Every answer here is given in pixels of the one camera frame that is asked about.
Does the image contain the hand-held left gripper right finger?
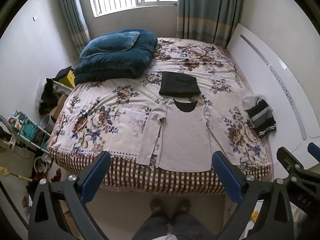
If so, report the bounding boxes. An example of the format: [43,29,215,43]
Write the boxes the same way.
[211,151,295,240]

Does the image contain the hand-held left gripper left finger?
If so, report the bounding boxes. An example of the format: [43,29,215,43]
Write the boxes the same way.
[28,151,112,240]

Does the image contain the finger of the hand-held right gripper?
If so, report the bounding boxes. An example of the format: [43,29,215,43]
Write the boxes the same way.
[276,147,308,174]
[307,142,320,161]

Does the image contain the white long-sleeve shirt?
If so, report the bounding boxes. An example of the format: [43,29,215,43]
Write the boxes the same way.
[137,97,227,172]

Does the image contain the black clothes pile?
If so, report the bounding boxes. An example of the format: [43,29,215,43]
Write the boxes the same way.
[39,78,66,116]

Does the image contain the black grey striped garment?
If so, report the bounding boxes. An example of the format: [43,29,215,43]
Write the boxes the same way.
[246,97,277,139]

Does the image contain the person's right shoe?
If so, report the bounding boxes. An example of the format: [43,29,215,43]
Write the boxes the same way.
[172,198,191,221]

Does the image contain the person's shoe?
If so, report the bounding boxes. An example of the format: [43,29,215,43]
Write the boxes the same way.
[149,198,169,221]
[172,198,191,221]

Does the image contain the person's right leg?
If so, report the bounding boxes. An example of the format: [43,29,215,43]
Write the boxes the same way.
[170,211,217,240]

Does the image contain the person's leg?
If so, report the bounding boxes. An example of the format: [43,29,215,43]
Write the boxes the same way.
[131,211,173,240]
[170,211,217,240]

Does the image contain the bed with floral sheet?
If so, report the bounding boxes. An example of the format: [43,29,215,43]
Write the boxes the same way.
[47,37,274,195]

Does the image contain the person's left shoe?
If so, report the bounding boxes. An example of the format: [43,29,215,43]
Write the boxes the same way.
[149,198,169,221]

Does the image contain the grey bucket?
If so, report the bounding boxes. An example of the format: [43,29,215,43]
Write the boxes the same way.
[40,114,54,134]

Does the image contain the white crumpled garment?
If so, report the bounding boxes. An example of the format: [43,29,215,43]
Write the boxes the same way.
[239,90,267,111]

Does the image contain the person's left leg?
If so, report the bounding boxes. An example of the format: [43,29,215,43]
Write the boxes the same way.
[131,211,173,240]

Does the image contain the cardboard box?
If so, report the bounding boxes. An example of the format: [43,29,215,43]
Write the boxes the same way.
[49,94,68,122]

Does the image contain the white bed headboard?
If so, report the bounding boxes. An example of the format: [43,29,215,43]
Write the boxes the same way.
[226,22,320,161]

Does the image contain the teal storage rack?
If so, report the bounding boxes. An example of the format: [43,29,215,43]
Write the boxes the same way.
[9,109,52,153]

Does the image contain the yellow box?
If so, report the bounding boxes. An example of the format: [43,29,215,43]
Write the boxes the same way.
[58,69,76,89]

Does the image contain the black folded garment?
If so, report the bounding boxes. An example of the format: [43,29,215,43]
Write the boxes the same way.
[159,71,202,97]

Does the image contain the black cloth on box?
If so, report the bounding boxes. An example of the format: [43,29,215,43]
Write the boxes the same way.
[54,66,73,81]

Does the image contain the blue folded quilt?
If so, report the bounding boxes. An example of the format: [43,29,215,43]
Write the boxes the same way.
[73,29,158,85]

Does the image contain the blue pillow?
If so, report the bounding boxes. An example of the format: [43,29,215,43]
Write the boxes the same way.
[79,31,140,61]

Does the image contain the teal striped curtain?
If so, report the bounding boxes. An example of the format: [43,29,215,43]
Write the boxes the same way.
[56,0,91,55]
[176,0,242,49]

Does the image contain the white coiled cable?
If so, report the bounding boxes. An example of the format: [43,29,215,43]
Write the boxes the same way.
[33,154,52,173]

